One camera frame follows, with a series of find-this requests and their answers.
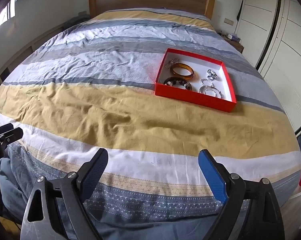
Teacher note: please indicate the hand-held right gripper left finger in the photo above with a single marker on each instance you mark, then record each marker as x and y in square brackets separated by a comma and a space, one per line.
[95, 170]

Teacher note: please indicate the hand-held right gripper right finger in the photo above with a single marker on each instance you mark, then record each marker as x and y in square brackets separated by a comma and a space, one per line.
[213, 172]

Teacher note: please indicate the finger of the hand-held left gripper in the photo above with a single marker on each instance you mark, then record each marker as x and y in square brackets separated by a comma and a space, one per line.
[4, 128]
[11, 135]

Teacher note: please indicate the striped duvet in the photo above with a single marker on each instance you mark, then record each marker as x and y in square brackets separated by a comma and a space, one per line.
[103, 105]

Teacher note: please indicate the red shallow box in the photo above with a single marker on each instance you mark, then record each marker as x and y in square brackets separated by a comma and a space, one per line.
[190, 100]

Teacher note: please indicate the silver bangle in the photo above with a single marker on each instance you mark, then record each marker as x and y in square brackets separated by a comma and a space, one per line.
[203, 91]

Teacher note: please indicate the amber bangle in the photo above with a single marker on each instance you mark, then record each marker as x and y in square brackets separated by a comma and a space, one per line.
[189, 76]

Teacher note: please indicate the window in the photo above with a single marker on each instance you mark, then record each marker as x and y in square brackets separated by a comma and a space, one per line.
[8, 10]

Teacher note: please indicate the wooden nightstand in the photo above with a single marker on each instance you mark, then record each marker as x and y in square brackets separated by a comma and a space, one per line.
[236, 45]

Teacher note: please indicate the small white device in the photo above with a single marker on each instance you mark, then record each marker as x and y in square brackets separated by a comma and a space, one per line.
[232, 37]

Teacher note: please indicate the white wardrobe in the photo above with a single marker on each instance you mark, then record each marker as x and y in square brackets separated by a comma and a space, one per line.
[290, 42]

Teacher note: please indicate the wooden headboard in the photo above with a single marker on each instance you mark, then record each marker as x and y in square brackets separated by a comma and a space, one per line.
[150, 0]

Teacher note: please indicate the wall switch plate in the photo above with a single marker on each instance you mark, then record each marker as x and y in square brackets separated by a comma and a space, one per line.
[229, 21]

